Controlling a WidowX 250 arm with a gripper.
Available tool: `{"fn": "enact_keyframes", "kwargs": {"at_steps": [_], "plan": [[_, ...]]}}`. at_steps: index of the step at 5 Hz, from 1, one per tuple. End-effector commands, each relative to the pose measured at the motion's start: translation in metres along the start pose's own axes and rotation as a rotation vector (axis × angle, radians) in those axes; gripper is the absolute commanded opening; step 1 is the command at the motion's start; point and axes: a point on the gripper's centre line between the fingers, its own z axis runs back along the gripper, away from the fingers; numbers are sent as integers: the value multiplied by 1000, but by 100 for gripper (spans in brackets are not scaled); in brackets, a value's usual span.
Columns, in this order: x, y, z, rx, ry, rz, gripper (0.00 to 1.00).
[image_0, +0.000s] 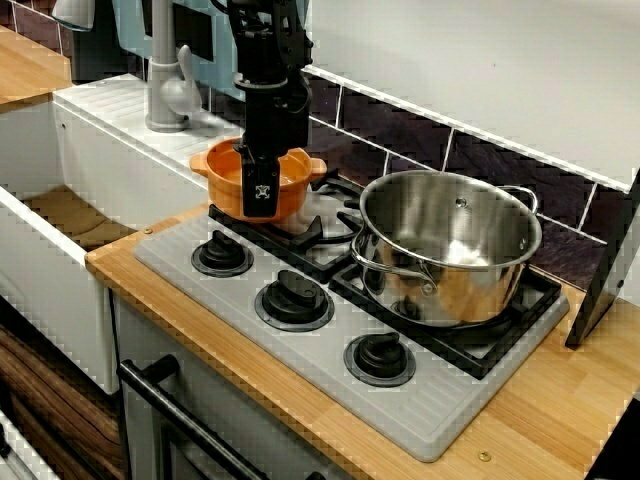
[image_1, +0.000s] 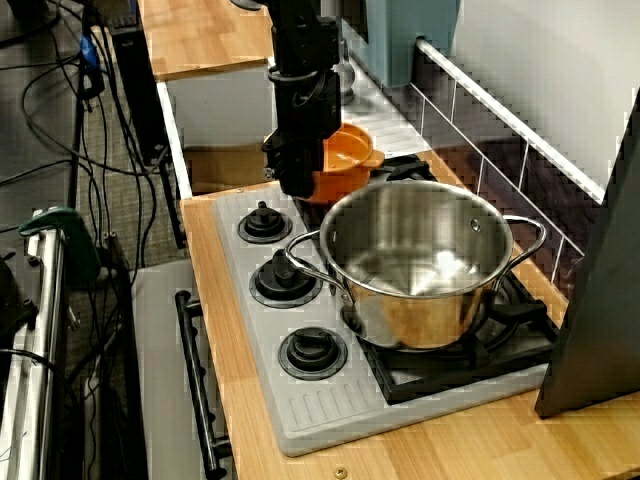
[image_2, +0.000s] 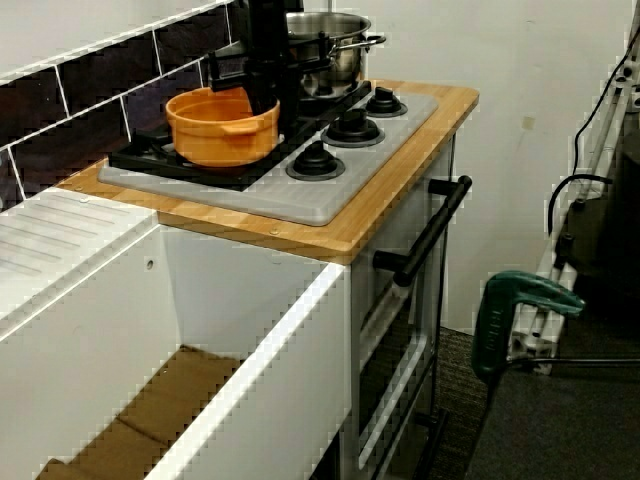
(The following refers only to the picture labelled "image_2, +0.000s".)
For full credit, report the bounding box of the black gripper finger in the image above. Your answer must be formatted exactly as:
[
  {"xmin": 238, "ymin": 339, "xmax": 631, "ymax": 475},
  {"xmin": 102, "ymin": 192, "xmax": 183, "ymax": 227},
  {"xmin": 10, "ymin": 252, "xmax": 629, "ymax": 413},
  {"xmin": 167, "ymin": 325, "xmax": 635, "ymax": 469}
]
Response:
[
  {"xmin": 279, "ymin": 71, "xmax": 302, "ymax": 132},
  {"xmin": 244, "ymin": 72, "xmax": 281, "ymax": 117}
]

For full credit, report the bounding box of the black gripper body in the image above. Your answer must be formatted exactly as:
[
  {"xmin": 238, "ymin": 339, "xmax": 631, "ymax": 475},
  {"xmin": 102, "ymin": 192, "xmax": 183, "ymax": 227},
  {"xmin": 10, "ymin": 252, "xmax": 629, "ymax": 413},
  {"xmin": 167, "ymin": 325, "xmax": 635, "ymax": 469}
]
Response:
[{"xmin": 207, "ymin": 0, "xmax": 334, "ymax": 94}]

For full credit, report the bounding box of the orange plastic pot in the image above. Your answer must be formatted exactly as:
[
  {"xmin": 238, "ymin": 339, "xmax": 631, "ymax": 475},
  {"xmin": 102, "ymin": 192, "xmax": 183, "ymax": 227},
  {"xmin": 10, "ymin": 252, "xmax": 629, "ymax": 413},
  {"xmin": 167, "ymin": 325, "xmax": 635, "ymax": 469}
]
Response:
[{"xmin": 165, "ymin": 87, "xmax": 281, "ymax": 168}]

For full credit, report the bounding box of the black burner grate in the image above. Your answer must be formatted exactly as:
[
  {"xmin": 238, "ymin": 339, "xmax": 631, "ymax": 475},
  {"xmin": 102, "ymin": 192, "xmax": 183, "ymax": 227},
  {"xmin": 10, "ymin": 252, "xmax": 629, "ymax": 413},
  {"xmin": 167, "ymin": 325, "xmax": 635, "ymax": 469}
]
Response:
[
  {"xmin": 108, "ymin": 117, "xmax": 321, "ymax": 192},
  {"xmin": 298, "ymin": 79, "xmax": 374, "ymax": 121}
]

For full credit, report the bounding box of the stainless steel pot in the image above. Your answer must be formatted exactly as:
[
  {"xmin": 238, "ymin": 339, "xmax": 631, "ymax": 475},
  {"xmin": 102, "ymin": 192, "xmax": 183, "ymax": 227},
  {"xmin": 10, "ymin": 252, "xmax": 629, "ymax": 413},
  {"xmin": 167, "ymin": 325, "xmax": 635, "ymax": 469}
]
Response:
[{"xmin": 285, "ymin": 12, "xmax": 387, "ymax": 100}]

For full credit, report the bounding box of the black stove knob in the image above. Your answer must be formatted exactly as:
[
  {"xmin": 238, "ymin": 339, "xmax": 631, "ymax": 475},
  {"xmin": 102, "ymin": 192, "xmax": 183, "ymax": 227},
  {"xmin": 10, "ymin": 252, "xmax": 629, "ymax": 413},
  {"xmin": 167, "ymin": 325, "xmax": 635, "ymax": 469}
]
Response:
[
  {"xmin": 285, "ymin": 140, "xmax": 346, "ymax": 182},
  {"xmin": 363, "ymin": 85, "xmax": 409, "ymax": 119},
  {"xmin": 320, "ymin": 109, "xmax": 387, "ymax": 148}
]

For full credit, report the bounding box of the grey toy stove panel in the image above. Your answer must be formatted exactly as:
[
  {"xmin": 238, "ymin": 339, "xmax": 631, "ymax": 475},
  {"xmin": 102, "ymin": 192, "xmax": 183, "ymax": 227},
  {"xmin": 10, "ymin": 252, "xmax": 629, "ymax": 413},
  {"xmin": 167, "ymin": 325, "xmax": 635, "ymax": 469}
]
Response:
[{"xmin": 97, "ymin": 92, "xmax": 439, "ymax": 227}]

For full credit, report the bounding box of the dark tile backsplash panel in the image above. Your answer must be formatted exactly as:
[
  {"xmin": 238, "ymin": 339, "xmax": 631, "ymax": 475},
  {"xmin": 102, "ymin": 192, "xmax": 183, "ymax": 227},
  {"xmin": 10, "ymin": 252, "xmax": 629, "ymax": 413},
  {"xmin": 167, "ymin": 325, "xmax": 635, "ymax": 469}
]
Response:
[{"xmin": 0, "ymin": 0, "xmax": 251, "ymax": 211}]

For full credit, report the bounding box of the white toy kitchen cabinet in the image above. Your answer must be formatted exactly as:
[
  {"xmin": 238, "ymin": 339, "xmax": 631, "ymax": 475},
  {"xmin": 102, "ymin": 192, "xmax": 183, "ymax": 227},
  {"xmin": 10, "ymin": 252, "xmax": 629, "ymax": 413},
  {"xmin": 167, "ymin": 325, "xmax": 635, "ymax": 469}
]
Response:
[{"xmin": 349, "ymin": 134, "xmax": 459, "ymax": 480}]

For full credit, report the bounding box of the white toy sink basin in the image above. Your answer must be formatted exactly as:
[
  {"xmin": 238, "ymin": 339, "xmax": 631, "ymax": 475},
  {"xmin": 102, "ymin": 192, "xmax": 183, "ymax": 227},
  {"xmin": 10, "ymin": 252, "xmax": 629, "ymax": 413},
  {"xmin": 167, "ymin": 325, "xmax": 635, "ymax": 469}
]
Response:
[{"xmin": 0, "ymin": 189, "xmax": 354, "ymax": 480}]

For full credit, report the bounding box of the brown cardboard sheet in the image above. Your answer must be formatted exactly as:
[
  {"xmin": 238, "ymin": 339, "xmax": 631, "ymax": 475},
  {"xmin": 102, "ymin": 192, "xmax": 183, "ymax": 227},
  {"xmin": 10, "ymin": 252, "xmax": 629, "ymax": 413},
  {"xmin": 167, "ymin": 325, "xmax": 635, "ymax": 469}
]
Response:
[{"xmin": 34, "ymin": 344, "xmax": 246, "ymax": 480}]

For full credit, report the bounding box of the black equipment box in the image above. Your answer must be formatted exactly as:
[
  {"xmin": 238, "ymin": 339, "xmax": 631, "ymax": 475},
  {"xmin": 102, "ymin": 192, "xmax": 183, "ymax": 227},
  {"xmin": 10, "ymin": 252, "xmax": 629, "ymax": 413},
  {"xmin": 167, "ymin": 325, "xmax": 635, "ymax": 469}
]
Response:
[{"xmin": 564, "ymin": 144, "xmax": 640, "ymax": 281}]

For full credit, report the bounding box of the black oven door handle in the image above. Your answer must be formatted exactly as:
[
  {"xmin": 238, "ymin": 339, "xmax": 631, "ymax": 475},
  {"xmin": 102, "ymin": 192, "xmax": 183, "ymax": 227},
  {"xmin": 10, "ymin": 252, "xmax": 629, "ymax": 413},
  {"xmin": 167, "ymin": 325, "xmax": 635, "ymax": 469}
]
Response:
[{"xmin": 372, "ymin": 174, "xmax": 474, "ymax": 287}]

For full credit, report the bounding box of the thick black cable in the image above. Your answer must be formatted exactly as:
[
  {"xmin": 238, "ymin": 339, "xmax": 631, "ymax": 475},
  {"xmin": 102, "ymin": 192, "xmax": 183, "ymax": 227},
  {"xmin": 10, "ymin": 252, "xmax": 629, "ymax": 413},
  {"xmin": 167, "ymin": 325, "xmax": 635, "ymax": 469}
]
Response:
[{"xmin": 547, "ymin": 173, "xmax": 614, "ymax": 236}]

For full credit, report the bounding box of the thin black cable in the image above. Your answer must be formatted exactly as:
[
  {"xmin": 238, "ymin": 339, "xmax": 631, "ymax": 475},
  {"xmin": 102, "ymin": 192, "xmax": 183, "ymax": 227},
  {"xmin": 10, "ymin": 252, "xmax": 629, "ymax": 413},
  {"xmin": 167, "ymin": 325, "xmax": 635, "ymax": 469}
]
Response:
[{"xmin": 572, "ymin": 49, "xmax": 631, "ymax": 176}]

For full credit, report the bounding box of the green clamp handle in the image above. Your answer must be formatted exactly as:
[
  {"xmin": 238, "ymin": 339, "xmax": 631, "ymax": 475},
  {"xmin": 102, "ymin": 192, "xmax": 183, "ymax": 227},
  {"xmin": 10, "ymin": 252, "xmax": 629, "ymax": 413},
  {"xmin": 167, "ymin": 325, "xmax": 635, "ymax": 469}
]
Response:
[{"xmin": 470, "ymin": 269, "xmax": 586, "ymax": 381}]

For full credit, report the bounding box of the silver aluminium frame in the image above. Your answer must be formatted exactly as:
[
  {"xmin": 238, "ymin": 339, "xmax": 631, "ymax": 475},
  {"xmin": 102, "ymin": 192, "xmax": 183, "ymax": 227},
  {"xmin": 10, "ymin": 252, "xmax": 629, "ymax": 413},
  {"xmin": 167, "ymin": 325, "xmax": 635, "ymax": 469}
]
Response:
[{"xmin": 509, "ymin": 29, "xmax": 640, "ymax": 376}]

